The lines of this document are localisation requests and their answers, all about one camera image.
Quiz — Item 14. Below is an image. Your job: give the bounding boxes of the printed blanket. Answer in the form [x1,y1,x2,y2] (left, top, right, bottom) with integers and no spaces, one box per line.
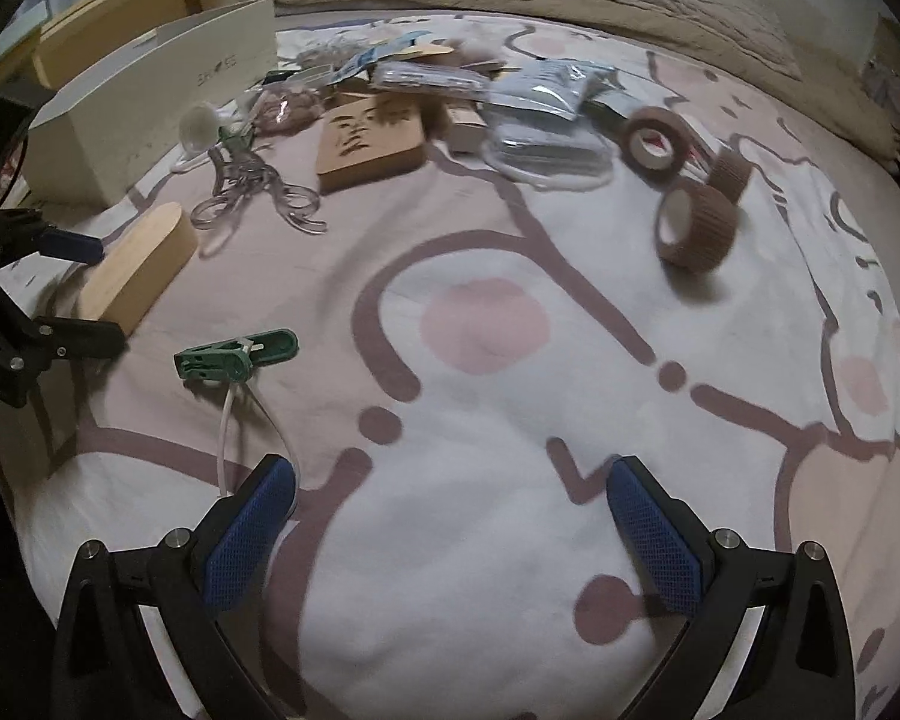
[0,11,900,720]

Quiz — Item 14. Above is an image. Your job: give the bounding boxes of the red white packet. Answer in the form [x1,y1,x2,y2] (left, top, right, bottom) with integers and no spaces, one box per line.
[675,136,721,175]

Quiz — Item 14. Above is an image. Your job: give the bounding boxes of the blue white snack packet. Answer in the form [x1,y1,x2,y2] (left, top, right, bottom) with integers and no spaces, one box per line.
[330,30,432,83]

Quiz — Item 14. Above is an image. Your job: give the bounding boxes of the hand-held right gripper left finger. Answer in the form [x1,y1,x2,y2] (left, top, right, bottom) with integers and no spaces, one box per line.
[49,452,301,720]

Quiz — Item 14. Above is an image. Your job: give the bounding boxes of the white sachet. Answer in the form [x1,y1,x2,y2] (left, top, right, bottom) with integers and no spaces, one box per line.
[487,60,620,121]

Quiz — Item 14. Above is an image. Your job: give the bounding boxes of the brown tape roll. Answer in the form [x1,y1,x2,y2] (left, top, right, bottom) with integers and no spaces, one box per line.
[709,150,752,203]
[654,178,740,271]
[619,106,695,182]

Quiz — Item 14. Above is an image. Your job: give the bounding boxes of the clear plastic case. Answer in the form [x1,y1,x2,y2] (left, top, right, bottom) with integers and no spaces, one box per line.
[367,62,488,102]

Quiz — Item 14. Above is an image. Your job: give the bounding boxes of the round white wireless charger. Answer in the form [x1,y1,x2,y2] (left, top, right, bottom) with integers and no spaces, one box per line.
[171,106,245,170]

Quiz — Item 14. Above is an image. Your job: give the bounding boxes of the beige folded duvet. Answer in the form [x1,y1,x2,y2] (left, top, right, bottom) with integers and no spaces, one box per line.
[270,0,900,158]

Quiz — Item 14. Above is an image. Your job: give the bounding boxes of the clear bag with white cable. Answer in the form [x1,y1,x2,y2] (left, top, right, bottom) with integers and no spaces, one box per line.
[487,112,612,192]

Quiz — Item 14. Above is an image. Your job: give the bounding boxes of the small beige box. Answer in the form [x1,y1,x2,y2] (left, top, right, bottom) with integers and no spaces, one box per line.
[442,101,488,155]

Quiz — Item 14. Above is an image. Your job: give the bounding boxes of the fluffy grey pompom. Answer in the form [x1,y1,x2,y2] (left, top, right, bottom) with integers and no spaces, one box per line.
[450,34,503,68]

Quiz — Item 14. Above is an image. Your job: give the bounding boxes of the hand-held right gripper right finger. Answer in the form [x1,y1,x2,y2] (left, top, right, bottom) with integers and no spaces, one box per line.
[604,454,856,720]

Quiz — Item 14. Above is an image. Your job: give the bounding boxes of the white storage box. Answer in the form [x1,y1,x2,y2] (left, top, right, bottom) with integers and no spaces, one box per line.
[26,0,278,207]

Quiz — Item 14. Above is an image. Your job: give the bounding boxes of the carved wooden coaster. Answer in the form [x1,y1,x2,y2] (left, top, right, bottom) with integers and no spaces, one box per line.
[317,94,427,194]

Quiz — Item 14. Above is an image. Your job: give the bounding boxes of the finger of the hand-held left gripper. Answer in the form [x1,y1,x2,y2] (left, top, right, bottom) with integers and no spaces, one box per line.
[15,315,128,377]
[15,221,106,265]

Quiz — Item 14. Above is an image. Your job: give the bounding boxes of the wooden bedside shelf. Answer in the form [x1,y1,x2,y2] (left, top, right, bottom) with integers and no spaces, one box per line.
[0,0,263,91]

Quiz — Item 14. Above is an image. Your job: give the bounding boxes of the bag of brown nuts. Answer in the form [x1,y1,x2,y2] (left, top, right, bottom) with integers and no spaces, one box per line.
[251,82,323,132]

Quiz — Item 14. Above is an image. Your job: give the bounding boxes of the green clip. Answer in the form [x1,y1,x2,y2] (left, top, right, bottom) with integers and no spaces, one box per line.
[217,127,257,160]
[174,328,302,512]

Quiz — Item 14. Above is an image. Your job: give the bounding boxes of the clear plastic tongs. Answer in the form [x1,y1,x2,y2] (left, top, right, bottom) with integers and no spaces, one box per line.
[191,146,327,237]

